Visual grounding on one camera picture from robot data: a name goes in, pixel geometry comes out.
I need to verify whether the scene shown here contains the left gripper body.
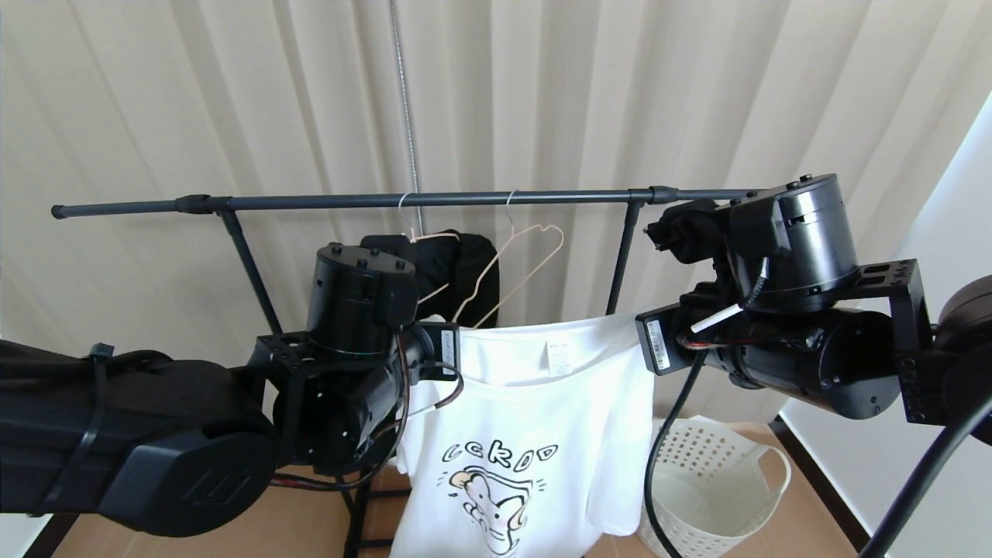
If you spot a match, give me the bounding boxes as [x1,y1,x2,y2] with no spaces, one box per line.
[297,322,463,475]

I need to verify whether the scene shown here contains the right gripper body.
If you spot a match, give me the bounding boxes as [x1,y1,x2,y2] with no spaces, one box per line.
[635,304,901,420]

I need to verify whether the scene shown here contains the white garment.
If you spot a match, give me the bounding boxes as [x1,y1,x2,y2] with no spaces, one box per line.
[387,314,658,558]

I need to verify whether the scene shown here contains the black shorts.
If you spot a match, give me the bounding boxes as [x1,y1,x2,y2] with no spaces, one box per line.
[360,231,501,330]

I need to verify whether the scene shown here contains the pink clothes hanger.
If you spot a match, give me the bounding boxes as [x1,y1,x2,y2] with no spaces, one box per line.
[452,190,565,330]
[399,194,462,303]

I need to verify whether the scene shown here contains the white laundry basket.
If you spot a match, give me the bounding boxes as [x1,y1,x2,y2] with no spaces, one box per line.
[637,417,793,558]

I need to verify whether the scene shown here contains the black clothes rack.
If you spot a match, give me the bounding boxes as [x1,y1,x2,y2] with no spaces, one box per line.
[50,186,756,558]

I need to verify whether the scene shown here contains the thin metal curtain wand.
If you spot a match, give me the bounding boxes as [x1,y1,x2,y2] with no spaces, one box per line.
[390,0,425,233]

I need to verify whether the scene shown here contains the beige curtain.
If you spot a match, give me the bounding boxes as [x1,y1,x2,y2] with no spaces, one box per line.
[0,0,992,435]

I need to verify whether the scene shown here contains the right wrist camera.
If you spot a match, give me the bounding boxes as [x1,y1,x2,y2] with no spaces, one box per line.
[646,200,733,268]

